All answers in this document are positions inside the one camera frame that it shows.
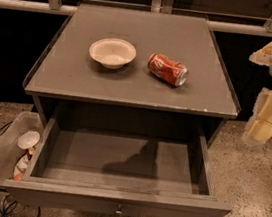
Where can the grey top drawer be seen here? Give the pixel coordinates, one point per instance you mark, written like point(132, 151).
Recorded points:
point(88, 166)

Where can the round metal drawer knob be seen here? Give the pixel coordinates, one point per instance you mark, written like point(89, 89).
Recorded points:
point(119, 210)

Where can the red soda can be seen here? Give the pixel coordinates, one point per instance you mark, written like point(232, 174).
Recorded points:
point(167, 69)

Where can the grey wooden cabinet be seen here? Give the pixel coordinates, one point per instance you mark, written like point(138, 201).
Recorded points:
point(65, 70)

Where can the small white bowl in bin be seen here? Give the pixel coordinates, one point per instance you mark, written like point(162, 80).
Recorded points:
point(28, 140)

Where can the white packet in bin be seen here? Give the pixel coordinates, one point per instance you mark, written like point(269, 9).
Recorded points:
point(21, 165)

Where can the orange ball in bin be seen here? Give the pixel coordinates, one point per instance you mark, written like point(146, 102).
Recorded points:
point(18, 177)

